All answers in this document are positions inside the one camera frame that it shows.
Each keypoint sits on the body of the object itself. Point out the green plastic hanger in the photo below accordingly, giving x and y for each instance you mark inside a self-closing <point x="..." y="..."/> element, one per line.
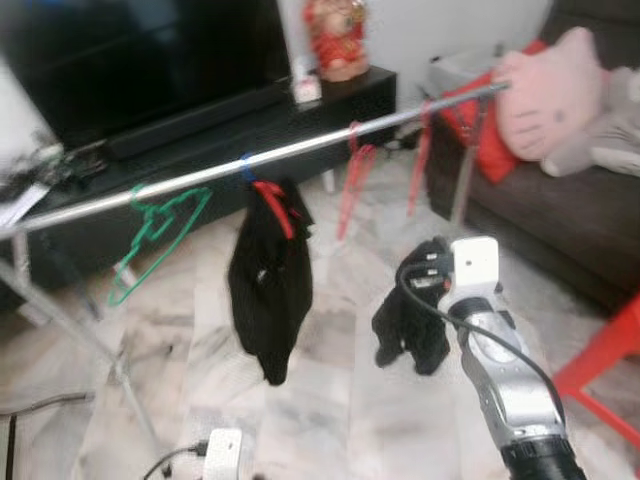
<point x="150" y="215"/>

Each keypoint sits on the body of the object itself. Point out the blue plastic hanger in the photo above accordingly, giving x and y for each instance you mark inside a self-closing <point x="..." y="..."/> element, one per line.
<point x="245" y="170"/>

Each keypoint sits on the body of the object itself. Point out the dark brown sofa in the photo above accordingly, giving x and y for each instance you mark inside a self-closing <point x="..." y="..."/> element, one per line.
<point x="540" y="230"/>

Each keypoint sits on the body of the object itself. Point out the red cushion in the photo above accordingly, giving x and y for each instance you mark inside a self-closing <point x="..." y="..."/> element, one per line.
<point x="480" y="150"/>

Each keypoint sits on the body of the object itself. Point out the black shirt red collar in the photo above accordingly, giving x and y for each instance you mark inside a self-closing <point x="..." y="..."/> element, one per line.
<point x="270" y="290"/>

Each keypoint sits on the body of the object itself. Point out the silver metal clothes rack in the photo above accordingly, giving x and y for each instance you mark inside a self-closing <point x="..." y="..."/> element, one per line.
<point x="310" y="143"/>

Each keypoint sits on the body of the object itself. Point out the black television console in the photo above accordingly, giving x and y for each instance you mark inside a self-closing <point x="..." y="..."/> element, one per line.
<point x="360" y="105"/>

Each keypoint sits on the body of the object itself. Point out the lace covered side table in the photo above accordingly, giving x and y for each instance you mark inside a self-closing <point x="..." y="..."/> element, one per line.
<point x="460" y="72"/>

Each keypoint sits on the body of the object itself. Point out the red plastic stool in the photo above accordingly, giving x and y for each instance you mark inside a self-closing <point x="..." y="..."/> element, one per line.
<point x="610" y="345"/>

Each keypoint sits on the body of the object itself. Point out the pink cat plush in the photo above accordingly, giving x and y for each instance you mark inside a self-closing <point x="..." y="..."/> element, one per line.
<point x="550" y="100"/>

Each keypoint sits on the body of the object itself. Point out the white tissue box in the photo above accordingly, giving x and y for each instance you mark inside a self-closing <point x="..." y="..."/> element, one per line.
<point x="306" y="90"/>

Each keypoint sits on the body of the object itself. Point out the grey cat plush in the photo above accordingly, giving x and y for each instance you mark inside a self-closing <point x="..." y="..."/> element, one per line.
<point x="615" y="130"/>

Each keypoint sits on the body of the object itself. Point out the red fortune god figurine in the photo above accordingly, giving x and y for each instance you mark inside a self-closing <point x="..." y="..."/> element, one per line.
<point x="338" y="40"/>

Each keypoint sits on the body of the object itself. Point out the black soundbar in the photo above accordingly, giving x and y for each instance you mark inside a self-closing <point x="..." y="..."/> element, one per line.
<point x="200" y="118"/>

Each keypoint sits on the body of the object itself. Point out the black flat television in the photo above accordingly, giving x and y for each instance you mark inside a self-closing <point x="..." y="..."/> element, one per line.
<point x="140" y="50"/>

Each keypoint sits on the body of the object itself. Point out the green topped electronics board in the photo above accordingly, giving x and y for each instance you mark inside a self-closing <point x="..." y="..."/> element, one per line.
<point x="75" y="165"/>

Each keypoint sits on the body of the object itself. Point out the white papers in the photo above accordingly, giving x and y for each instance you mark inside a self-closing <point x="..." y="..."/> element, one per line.
<point x="20" y="205"/>

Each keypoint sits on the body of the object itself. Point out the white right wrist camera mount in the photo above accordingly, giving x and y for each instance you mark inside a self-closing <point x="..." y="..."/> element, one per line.
<point x="475" y="265"/>

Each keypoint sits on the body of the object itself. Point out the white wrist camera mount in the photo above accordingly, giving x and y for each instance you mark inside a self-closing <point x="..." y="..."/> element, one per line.
<point x="475" y="265"/>
<point x="222" y="455"/>

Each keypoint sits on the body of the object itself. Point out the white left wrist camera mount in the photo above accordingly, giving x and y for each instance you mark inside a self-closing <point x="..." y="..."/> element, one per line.
<point x="222" y="455"/>

